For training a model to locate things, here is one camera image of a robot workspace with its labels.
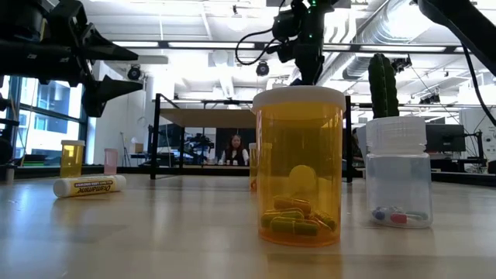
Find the long ceiling light bar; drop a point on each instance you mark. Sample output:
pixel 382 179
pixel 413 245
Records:
pixel 213 45

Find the person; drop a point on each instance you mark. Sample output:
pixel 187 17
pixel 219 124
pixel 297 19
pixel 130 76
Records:
pixel 234 151

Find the black aluminium table frame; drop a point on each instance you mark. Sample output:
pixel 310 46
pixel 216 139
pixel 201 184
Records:
pixel 128 169

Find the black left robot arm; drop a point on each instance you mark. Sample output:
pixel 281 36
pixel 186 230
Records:
pixel 19 19

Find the yellow white Dramamine tube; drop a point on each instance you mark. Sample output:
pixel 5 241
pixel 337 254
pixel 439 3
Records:
pixel 89 186

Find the black computer monitor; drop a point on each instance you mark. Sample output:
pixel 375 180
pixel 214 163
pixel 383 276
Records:
pixel 445 137

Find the black tripod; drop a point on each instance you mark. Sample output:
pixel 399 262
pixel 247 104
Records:
pixel 125 151

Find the large amber pill bottle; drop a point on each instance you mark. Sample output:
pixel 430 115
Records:
pixel 298 155

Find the black ceiling spotlight cluster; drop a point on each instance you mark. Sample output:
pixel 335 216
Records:
pixel 428 98
pixel 401 64

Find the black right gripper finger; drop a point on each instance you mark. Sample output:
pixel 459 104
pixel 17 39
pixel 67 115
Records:
pixel 312 69

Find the round white pendant lamp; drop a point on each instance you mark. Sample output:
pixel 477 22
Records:
pixel 236 22

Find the black background equipment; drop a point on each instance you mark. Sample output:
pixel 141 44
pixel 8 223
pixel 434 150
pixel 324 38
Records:
pixel 199 145

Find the green cactus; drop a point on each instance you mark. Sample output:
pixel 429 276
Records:
pixel 383 85

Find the black round ceiling spotlight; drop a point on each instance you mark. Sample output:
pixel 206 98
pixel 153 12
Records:
pixel 134 72
pixel 262 68

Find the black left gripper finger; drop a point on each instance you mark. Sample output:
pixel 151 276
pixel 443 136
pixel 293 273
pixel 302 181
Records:
pixel 104 48
pixel 104 93

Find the silver ventilation duct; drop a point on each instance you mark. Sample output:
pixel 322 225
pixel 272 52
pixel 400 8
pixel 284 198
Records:
pixel 372 46

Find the clear bottle white screw cap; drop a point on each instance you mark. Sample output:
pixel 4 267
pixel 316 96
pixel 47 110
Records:
pixel 399 174

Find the pink pill bottle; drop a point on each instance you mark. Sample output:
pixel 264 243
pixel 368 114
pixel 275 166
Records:
pixel 111 160

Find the black metal stand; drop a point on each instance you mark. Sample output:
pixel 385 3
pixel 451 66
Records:
pixel 4 151

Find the small amber pill bottle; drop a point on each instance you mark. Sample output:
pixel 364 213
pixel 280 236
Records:
pixel 71 159

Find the wooden shelf black legs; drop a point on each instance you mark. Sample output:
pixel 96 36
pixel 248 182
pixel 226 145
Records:
pixel 209 118

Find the cardboard box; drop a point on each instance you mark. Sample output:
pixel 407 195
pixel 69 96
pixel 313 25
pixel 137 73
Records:
pixel 138 147

